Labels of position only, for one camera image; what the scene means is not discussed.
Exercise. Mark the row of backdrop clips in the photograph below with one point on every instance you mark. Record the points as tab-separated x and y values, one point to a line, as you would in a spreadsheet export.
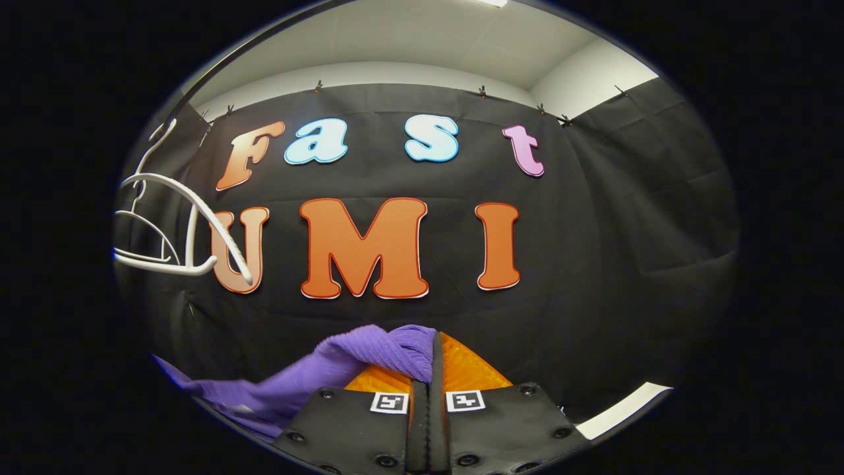
482	91

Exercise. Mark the black backdrop cloth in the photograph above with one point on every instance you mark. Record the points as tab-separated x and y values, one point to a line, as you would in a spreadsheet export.
593	264

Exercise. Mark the white table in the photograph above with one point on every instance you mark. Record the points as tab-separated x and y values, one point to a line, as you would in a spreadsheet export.
626	409

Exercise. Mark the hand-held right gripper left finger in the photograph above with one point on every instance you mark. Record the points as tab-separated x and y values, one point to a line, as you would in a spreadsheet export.
356	429

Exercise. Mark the white plastic clothes hanger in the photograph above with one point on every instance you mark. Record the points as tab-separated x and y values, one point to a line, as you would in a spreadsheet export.
192	237
158	229

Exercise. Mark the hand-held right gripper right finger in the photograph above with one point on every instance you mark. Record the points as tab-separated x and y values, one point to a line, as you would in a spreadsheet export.
508	429

